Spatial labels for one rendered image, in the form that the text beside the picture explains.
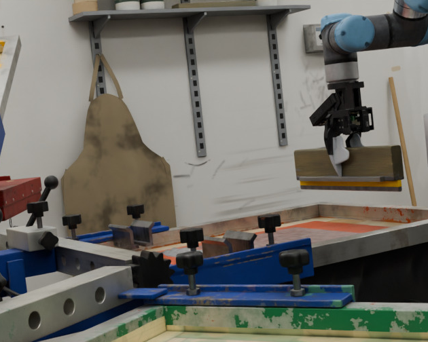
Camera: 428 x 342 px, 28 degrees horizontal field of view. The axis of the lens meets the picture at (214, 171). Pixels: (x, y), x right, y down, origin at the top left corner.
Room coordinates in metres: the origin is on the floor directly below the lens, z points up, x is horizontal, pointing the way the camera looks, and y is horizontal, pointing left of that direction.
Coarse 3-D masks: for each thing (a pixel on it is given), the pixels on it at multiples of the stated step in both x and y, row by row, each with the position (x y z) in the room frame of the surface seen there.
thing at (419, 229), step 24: (240, 216) 2.14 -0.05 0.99; (288, 216) 2.19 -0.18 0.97; (312, 216) 2.23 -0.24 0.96; (336, 216) 2.17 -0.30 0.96; (360, 216) 2.09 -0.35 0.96; (384, 216) 2.02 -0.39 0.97; (408, 216) 1.95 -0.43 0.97; (168, 240) 2.01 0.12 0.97; (336, 240) 1.59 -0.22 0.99; (360, 240) 1.60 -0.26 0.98; (384, 240) 1.63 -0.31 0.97; (408, 240) 1.66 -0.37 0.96
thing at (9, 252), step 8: (16, 248) 1.58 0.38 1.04; (0, 256) 1.52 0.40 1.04; (8, 256) 1.53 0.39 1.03; (16, 256) 1.53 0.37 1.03; (24, 256) 1.54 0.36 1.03; (32, 256) 1.55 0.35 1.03; (40, 256) 1.56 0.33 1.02; (48, 256) 1.56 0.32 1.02; (0, 264) 1.52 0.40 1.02; (24, 264) 1.54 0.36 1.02; (32, 264) 1.55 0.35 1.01; (40, 264) 1.56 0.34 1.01; (48, 264) 1.56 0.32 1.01; (0, 272) 1.52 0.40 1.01; (32, 272) 1.55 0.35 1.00; (40, 272) 1.55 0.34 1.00; (48, 272) 1.56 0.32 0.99; (8, 280) 1.52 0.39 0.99
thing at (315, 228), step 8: (304, 224) 2.13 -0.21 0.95; (312, 224) 2.11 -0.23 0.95; (320, 224) 2.10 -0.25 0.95; (328, 224) 2.08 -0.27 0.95; (336, 224) 2.07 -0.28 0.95; (344, 224) 2.05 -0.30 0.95; (352, 224) 2.04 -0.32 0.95; (256, 232) 2.07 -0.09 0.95; (264, 232) 2.06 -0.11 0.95; (280, 232) 2.03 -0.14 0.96; (288, 232) 2.01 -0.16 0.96; (296, 232) 2.00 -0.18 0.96; (304, 232) 1.98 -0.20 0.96; (312, 232) 1.97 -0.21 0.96; (320, 232) 1.96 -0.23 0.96; (328, 232) 1.94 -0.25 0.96; (256, 240) 1.94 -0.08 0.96; (264, 240) 1.92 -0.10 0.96; (280, 240) 1.90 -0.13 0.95; (288, 240) 1.89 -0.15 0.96; (200, 248) 1.90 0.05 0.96; (168, 256) 1.84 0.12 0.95
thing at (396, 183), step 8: (304, 184) 2.10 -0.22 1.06; (312, 184) 2.07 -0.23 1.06; (320, 184) 2.05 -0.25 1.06; (328, 184) 2.02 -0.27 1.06; (336, 184) 1.99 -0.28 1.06; (344, 184) 1.96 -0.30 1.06; (352, 184) 1.94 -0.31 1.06; (360, 184) 1.92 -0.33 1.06; (368, 184) 1.89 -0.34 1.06; (376, 184) 1.87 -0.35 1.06; (384, 184) 1.85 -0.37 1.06; (392, 184) 1.82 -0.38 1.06; (400, 184) 1.81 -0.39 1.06
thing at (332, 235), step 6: (354, 228) 1.97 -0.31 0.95; (360, 228) 1.96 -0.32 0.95; (366, 228) 1.95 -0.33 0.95; (372, 228) 1.94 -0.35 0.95; (378, 228) 1.93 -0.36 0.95; (384, 228) 1.92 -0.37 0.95; (324, 234) 1.92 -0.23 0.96; (330, 234) 1.91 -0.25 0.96; (336, 234) 1.90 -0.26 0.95; (342, 234) 1.89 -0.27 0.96; (348, 234) 1.88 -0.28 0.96; (354, 234) 1.87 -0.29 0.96; (312, 240) 1.85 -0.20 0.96; (318, 240) 1.84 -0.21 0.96; (324, 240) 1.83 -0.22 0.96
